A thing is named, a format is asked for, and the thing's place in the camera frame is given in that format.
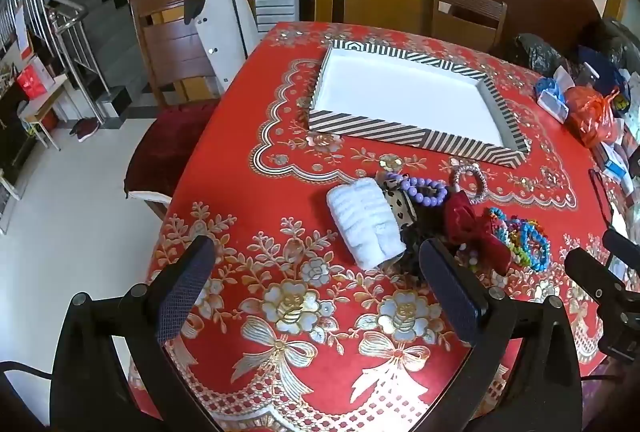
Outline multicoloured bead bracelet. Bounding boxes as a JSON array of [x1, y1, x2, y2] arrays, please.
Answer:
[[487, 207, 531, 265]]

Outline red floral tablecloth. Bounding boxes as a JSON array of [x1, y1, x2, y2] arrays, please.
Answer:
[[127, 21, 640, 432]]

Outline small side table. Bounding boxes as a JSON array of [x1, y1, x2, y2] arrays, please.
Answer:
[[17, 74, 71, 150]]

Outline grey coat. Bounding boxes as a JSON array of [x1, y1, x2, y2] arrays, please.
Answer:
[[184, 0, 261, 94]]

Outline light wooden chair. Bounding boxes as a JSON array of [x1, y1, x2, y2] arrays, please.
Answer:
[[430, 0, 508, 55], [342, 0, 433, 38]]

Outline brown scrunchie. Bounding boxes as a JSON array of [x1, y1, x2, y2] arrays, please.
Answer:
[[397, 207, 451, 273]]

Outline red paper bag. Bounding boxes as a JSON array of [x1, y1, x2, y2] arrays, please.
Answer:
[[16, 64, 56, 100]]

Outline striped shallow cardboard box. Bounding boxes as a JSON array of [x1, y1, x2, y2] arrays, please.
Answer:
[[307, 38, 532, 169]]

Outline dark blue cloth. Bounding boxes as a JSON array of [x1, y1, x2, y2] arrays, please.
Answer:
[[580, 46, 626, 93]]

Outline blue packet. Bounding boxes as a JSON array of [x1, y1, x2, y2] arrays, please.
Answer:
[[534, 74, 571, 120]]

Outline blue bead bracelet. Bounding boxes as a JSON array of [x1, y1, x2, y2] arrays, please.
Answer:
[[520, 222, 551, 273]]

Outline black plastic bag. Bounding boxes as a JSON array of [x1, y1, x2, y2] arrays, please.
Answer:
[[510, 33, 571, 73]]

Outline red slippers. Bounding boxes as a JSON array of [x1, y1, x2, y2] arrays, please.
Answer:
[[69, 118, 99, 141]]

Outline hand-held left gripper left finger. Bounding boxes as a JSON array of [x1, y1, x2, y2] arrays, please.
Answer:
[[50, 235, 221, 432]]

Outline pastel bead bracelet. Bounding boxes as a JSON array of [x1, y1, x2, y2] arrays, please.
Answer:
[[455, 242, 483, 275]]

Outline pearl beaded hair tie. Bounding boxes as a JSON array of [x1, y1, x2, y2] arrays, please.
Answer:
[[452, 164, 488, 203]]

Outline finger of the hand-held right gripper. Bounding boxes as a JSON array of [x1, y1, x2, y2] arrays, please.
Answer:
[[565, 248, 640, 365], [602, 229, 640, 273]]

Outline black cord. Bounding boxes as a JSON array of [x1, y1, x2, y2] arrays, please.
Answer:
[[589, 168, 615, 225]]

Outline white fluffy hair band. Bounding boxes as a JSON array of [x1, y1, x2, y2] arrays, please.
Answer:
[[326, 178, 403, 271]]

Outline dark red seat cushion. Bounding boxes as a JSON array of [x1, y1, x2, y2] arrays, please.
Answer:
[[124, 99, 221, 203]]

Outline purple bead bracelet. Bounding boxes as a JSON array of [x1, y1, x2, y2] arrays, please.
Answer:
[[385, 172, 448, 208]]

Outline red bow hair clip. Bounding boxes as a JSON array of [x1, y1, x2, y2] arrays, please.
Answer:
[[442, 193, 513, 275]]

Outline orange plastic bag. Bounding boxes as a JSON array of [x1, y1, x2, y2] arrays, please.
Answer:
[[565, 85, 621, 148]]

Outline steel stair railing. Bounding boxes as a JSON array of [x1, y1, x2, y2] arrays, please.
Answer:
[[0, 0, 108, 125]]

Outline blue white small box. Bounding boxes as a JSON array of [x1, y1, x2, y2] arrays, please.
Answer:
[[602, 152, 640, 193]]

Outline dark wooden chair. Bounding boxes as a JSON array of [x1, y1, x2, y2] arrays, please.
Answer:
[[129, 0, 226, 110]]

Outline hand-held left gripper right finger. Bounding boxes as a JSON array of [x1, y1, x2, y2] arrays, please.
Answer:
[[419, 238, 583, 432]]

